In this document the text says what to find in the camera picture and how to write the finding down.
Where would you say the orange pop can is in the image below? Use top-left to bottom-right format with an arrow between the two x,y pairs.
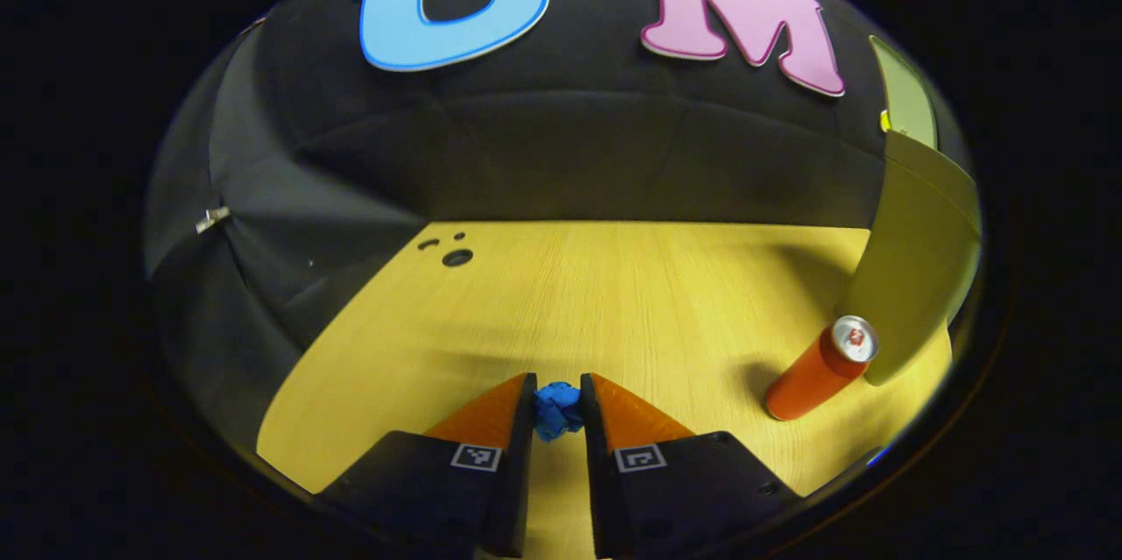
765,315 -> 880,422

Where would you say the black backdrop cloth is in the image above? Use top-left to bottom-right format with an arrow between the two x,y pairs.
145,0 -> 974,456

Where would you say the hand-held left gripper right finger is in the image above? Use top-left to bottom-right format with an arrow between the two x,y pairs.
579,372 -> 803,560

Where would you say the blue paper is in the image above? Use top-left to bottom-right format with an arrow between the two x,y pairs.
533,381 -> 585,443

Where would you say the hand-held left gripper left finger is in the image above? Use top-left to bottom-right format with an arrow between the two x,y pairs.
313,372 -> 537,559

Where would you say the wooden desktop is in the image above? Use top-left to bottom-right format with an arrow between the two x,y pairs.
256,221 -> 955,560

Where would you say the pale green desktop garbage bin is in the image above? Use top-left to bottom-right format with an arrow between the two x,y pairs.
837,34 -> 981,387

